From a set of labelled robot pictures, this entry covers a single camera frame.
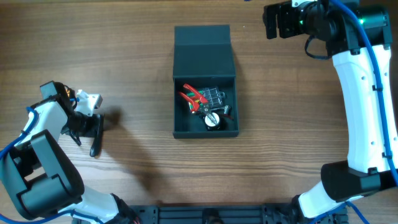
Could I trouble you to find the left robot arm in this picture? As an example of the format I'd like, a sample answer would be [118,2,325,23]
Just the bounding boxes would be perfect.
[1,81,141,223]

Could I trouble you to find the red handled snips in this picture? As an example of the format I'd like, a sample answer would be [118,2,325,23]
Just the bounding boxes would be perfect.
[179,83,216,121]

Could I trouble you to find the left blue cable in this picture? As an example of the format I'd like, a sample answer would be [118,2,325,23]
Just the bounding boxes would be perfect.
[0,98,103,224]

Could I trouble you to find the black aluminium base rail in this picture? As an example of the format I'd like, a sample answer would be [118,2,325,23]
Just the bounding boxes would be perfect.
[124,202,349,224]

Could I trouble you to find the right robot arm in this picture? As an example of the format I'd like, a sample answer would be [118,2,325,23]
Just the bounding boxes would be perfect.
[262,0,397,223]

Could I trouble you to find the silver metal wrench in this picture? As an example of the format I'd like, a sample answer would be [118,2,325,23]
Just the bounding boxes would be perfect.
[212,105,231,115]

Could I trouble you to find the clear case coloured screwdrivers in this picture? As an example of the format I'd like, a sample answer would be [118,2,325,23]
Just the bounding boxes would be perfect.
[187,86,226,111]

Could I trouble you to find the dark green box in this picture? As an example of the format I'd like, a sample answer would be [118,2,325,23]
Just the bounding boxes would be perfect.
[173,25,239,139]

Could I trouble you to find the black red screwdriver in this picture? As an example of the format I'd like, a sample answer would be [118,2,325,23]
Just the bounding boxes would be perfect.
[90,137,101,157]

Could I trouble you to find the black round tape measure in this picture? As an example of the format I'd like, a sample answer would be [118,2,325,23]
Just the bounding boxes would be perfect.
[203,113,234,131]

